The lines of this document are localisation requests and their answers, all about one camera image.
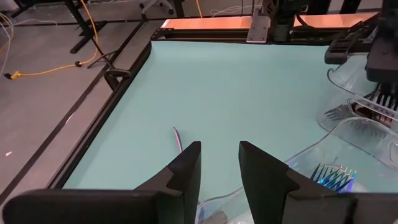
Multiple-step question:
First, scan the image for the black tripod stand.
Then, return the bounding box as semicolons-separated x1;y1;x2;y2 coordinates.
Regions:
86;34;133;71

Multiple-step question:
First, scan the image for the white floor cable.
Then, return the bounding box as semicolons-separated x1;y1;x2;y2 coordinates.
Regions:
0;12;58;75

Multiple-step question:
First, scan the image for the black metal table frame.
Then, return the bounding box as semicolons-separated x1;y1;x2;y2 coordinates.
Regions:
46;18;383;191

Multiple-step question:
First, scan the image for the black desk leg frame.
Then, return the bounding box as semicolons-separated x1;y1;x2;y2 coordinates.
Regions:
12;0;108;54

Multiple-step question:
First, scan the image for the orange extension cable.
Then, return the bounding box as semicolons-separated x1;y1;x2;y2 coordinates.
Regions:
2;0;100;80

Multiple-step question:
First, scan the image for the light grey cable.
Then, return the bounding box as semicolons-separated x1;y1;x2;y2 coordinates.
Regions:
210;4;265;18

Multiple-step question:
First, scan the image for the grey office chair base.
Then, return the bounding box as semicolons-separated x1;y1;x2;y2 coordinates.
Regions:
138;0;175;19

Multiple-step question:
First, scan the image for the black metal fork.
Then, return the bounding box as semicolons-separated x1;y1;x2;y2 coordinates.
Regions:
324;104;355;123
354;90;398;125

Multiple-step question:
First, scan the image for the green table mat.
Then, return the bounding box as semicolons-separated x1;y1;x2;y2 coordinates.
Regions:
62;40;398;224

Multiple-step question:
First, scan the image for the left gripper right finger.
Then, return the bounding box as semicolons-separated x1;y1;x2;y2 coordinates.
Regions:
238;141;398;224

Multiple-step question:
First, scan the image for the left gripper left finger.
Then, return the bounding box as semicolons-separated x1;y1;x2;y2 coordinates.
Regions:
2;141;202;224

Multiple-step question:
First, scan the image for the clear plastic tray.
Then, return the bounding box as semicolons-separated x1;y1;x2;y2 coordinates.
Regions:
195;116;398;224
317;51;398;133

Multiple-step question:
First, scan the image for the black frame clamp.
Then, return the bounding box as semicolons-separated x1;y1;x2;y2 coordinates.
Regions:
104;67;132;91

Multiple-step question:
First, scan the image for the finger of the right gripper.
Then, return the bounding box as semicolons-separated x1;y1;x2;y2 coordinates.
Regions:
324;21;374;65

